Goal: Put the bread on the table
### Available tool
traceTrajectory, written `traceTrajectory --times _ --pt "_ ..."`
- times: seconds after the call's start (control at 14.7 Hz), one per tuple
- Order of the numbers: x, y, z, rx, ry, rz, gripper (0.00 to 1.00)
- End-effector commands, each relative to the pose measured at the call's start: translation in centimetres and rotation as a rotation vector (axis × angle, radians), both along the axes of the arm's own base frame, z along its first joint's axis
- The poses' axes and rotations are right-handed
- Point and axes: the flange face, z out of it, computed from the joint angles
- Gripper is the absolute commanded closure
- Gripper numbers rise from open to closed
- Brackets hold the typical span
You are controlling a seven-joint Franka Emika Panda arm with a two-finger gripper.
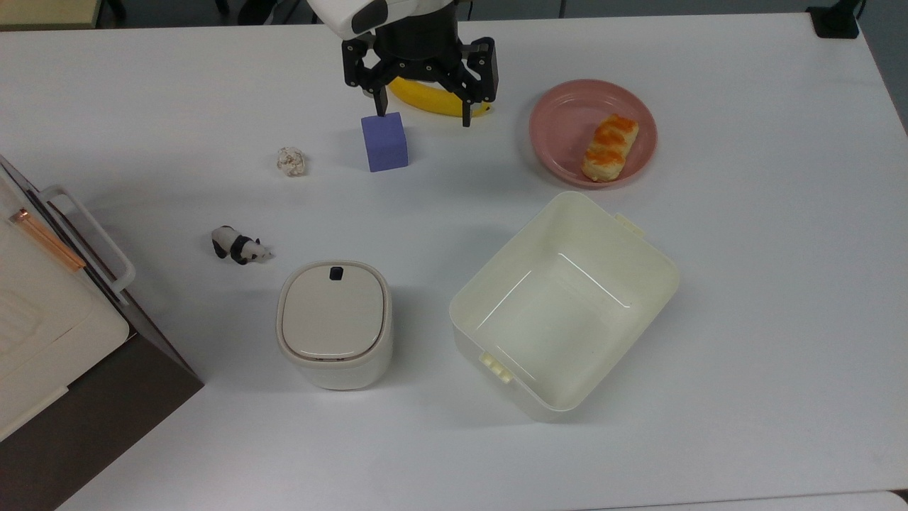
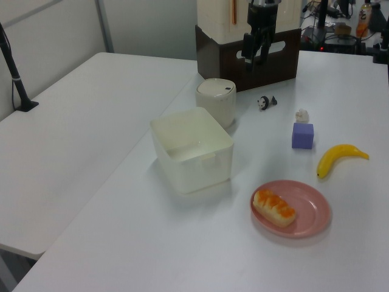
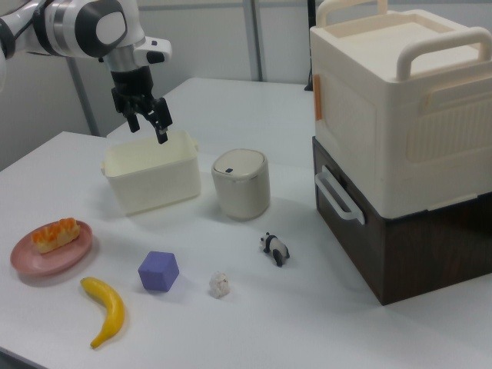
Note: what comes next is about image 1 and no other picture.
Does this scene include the purple foam cube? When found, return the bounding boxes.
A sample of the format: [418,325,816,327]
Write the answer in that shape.
[360,111,410,173]

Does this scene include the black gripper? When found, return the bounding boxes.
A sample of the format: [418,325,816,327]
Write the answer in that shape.
[342,6,499,128]

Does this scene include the black stand base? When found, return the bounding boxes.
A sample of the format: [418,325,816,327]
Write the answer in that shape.
[807,0,863,40]

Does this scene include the pink plate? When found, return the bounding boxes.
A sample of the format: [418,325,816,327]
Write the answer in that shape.
[528,79,658,189]

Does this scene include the orange glazed bread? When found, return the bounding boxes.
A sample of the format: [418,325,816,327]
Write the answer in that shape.
[582,114,640,183]

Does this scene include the cream plastic storage bin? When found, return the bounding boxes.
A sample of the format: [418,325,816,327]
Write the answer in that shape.
[448,190,680,423]

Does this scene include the copper cabinet handle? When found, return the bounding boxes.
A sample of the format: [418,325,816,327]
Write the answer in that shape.
[9,208,87,272]

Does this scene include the brown drawer unit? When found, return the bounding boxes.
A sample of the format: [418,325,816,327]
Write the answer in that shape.
[0,155,205,511]

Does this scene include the yellow banana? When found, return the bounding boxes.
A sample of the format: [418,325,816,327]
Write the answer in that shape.
[388,76,492,118]

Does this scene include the white drawer handle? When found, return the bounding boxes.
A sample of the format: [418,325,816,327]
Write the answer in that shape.
[39,186,135,295]

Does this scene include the beige side desk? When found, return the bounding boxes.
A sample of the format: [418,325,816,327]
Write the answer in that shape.
[0,0,102,31]

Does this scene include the cream storage cabinet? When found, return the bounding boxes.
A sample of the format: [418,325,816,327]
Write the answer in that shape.
[0,174,131,442]

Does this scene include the cream lidded trash can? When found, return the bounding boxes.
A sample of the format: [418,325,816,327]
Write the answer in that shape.
[275,260,394,391]

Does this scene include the panda toy figure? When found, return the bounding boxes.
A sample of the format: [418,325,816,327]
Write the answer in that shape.
[211,226,274,266]

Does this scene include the crumpled white paper ball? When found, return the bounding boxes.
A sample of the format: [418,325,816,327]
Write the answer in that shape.
[276,147,308,177]

